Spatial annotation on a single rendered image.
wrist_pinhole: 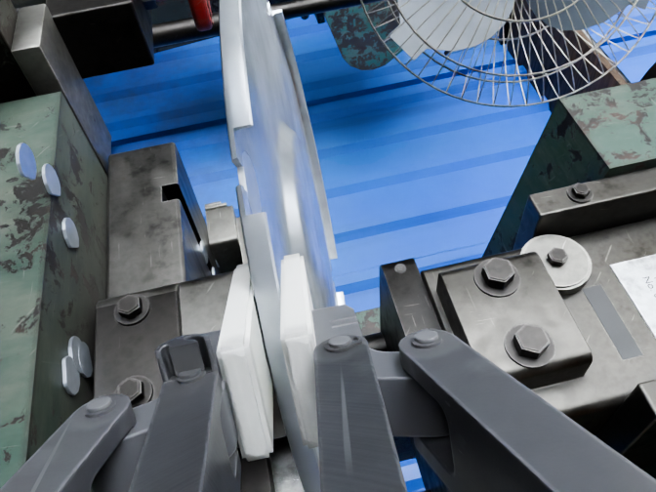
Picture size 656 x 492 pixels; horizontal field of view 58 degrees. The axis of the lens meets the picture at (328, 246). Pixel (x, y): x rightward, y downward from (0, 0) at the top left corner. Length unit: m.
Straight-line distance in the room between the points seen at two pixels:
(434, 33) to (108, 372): 0.92
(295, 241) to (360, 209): 1.89
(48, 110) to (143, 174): 0.10
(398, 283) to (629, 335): 0.18
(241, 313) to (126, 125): 2.54
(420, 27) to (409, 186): 1.11
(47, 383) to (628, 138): 0.49
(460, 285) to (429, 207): 1.64
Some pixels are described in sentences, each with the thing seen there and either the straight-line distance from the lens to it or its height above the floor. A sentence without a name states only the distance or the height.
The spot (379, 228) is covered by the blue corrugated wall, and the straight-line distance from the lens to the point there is 2.06.
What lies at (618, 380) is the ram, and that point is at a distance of 0.49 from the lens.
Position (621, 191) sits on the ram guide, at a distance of 0.55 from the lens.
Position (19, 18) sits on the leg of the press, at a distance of 0.53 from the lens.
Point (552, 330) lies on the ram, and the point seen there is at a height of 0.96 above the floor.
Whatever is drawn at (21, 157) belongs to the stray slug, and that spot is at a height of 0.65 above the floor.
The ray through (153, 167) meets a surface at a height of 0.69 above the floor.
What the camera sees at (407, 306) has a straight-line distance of 0.50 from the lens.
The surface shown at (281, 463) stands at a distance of 0.48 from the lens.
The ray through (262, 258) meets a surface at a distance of 0.17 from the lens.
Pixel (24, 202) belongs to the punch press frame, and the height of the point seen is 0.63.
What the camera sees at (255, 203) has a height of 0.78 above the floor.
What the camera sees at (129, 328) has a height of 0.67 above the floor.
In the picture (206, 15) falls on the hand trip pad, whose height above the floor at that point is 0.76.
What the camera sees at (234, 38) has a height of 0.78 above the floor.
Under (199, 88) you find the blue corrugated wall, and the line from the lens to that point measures 2.78.
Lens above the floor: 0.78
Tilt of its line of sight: 4 degrees up
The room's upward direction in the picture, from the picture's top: 77 degrees clockwise
